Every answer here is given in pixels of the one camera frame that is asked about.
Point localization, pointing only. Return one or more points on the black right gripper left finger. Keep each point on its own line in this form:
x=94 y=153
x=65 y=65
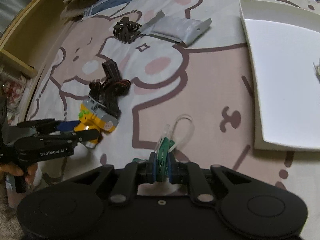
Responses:
x=133 y=175

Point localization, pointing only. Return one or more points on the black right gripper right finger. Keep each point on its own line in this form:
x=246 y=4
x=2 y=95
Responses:
x=190 y=175

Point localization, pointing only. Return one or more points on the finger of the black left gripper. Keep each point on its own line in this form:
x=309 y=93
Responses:
x=73 y=137
x=49 y=125

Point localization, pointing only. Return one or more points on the yellow headlamp with strap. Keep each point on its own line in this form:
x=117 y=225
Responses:
x=100 y=110

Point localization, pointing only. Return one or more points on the green clip with cord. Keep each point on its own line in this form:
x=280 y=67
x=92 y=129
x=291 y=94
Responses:
x=167 y=143

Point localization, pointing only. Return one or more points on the person's left hand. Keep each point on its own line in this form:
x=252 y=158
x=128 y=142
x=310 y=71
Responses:
x=17 y=171

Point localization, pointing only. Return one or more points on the wooden bedside shelf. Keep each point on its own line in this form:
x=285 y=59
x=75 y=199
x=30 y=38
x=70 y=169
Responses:
x=31 y=39

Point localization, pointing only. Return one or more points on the cartoon printed bed sheet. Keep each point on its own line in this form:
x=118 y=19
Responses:
x=210 y=80

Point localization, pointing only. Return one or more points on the grey foil packet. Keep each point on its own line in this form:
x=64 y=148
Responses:
x=175 y=29

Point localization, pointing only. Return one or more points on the white shallow cardboard box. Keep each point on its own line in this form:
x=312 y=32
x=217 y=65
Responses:
x=283 y=43

